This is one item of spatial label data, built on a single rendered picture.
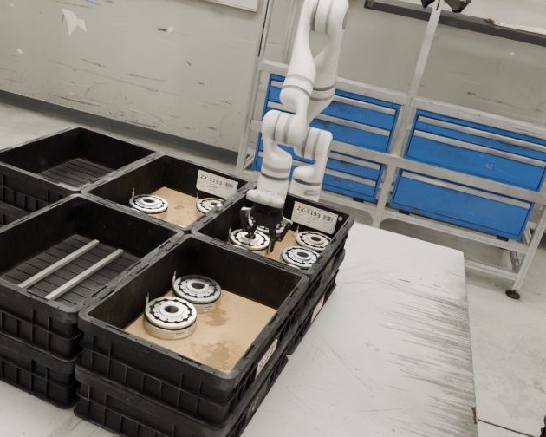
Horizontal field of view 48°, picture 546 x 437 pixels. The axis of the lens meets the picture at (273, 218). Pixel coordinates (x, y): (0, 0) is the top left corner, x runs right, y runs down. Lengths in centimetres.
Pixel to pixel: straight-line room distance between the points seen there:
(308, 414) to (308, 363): 17
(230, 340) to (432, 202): 236
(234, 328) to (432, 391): 49
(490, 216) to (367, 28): 146
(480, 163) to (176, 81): 221
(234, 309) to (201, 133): 327
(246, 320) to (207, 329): 9
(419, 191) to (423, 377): 202
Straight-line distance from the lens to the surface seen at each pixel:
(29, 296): 116
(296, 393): 137
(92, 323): 109
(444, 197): 346
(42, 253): 148
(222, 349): 123
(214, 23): 437
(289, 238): 168
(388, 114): 334
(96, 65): 478
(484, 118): 333
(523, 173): 345
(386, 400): 143
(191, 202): 179
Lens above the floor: 157
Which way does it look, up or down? 25 degrees down
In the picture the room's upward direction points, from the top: 12 degrees clockwise
